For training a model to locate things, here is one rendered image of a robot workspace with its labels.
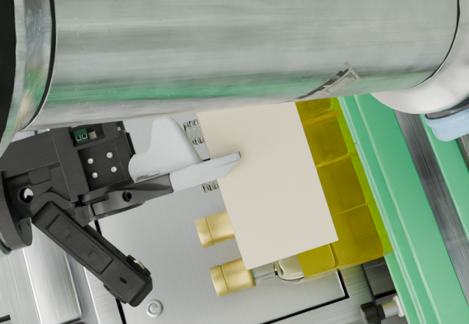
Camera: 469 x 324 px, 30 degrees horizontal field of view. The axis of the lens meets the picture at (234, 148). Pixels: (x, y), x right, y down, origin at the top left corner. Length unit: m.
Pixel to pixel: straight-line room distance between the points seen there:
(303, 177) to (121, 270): 0.17
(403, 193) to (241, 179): 0.24
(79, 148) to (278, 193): 0.16
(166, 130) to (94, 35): 0.36
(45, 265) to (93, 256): 0.43
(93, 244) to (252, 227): 0.14
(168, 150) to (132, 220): 0.47
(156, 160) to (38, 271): 0.50
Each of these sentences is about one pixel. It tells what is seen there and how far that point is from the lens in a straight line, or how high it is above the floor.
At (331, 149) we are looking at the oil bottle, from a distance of 0.99.
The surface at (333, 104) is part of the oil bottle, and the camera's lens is 1.01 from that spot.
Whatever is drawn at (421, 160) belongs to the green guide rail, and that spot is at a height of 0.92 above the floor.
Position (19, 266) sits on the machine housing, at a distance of 1.19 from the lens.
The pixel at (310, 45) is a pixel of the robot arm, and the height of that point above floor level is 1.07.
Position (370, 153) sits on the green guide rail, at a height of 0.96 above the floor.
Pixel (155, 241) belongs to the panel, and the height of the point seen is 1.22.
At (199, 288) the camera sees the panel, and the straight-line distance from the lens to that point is 1.12.
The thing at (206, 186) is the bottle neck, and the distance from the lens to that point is 1.00.
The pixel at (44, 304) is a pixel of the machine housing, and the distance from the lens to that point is 1.16.
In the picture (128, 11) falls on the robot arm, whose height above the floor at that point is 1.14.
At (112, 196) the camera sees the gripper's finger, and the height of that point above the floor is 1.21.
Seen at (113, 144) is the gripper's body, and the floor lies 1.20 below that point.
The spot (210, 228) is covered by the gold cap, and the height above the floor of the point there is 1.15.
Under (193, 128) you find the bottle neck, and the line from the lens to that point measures 1.01.
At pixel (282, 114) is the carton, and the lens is 0.68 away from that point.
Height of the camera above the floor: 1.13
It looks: 2 degrees down
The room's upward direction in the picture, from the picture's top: 108 degrees counter-clockwise
